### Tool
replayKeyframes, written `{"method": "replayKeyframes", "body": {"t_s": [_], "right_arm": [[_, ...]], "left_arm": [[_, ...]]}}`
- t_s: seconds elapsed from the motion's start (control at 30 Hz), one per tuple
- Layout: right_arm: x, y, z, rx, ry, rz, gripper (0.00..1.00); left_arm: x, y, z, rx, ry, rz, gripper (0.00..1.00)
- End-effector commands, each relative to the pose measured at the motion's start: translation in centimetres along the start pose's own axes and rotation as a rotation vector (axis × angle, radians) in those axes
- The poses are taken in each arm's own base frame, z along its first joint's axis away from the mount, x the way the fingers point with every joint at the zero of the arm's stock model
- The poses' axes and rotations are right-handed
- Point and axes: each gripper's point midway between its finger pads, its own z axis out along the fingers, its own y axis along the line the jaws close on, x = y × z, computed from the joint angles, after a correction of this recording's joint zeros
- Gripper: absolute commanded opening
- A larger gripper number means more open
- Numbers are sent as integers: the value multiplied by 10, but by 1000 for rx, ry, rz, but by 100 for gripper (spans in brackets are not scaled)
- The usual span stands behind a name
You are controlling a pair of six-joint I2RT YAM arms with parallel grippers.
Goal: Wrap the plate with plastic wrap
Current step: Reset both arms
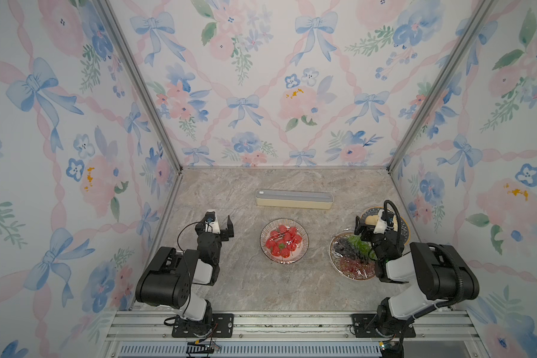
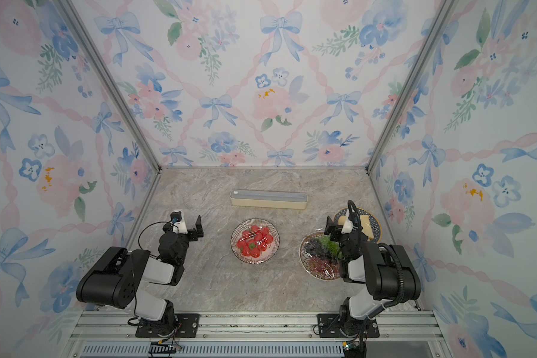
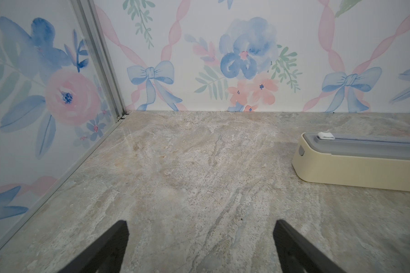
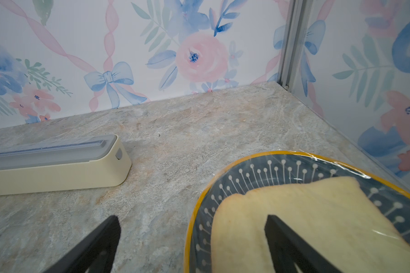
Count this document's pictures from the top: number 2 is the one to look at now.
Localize aluminium corner post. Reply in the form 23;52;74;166
54;0;162;174
366;0;456;176

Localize red grapes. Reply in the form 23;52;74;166
307;258;341;280

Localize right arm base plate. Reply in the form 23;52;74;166
316;313;380;340

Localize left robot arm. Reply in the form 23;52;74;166
76;210;204;339

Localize glass plate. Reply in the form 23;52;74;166
230;218;280;265

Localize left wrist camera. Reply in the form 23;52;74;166
169;210;188;234

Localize green grapes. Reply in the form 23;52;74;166
318;235;343;260

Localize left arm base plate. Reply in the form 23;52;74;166
135;313;200;339

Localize right aluminium corner post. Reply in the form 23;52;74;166
366;0;456;176

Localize plastic wrap dispenser box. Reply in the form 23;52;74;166
230;189;308;210

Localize patterned fruit plate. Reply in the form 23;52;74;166
299;231;346;282

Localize red strawberries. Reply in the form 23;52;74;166
235;225;276;259

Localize bread slices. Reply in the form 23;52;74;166
338;215;375;241

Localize left aluminium corner post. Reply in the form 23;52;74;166
54;0;162;174

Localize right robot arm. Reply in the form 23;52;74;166
325;217;422;337

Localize black grapes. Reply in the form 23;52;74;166
304;239;330;260

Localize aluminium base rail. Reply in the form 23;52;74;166
62;310;451;357

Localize blue yellow-rimmed plate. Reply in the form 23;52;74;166
333;206;382;243

